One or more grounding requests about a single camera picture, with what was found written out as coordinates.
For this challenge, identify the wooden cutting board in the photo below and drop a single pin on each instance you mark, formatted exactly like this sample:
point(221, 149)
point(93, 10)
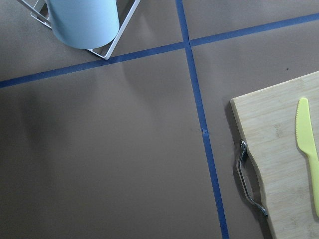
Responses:
point(266, 122)

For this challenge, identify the light blue cup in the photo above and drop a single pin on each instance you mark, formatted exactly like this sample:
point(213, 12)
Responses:
point(84, 24)

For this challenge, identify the yellow plastic knife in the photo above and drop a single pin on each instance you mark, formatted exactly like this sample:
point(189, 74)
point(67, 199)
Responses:
point(306, 143)

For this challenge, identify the metal board handle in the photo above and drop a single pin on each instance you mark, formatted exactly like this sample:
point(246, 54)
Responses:
point(239, 164)

